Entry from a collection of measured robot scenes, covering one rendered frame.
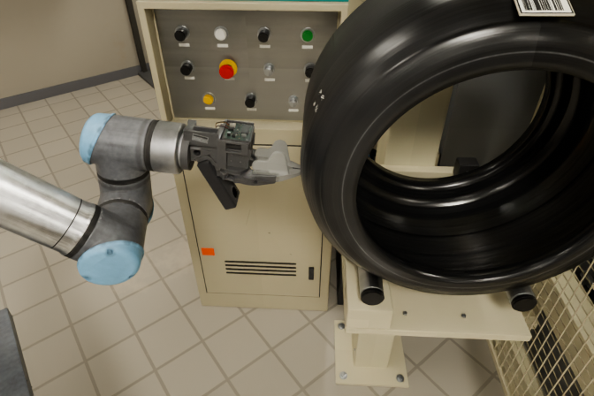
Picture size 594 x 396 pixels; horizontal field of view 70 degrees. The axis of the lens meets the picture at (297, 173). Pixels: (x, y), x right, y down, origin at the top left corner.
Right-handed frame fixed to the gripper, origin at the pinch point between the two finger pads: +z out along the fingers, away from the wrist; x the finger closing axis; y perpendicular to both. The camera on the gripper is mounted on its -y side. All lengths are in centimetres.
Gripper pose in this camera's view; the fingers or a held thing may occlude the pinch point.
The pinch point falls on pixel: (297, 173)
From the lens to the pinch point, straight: 76.2
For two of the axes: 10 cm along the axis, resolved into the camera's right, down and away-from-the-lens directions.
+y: 1.2, -8.0, -5.9
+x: 0.5, -5.9, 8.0
